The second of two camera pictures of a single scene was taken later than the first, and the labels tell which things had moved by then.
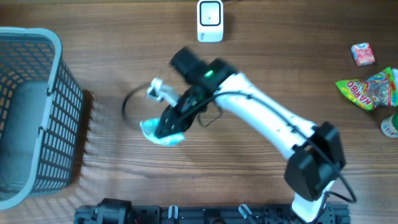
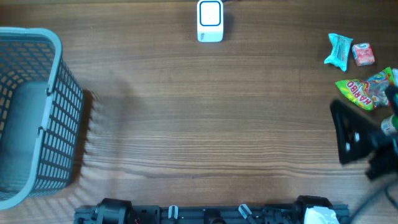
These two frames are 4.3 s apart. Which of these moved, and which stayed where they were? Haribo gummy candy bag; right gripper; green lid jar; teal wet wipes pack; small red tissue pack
Moved: teal wet wipes pack; right gripper
Stayed: Haribo gummy candy bag; green lid jar; small red tissue pack
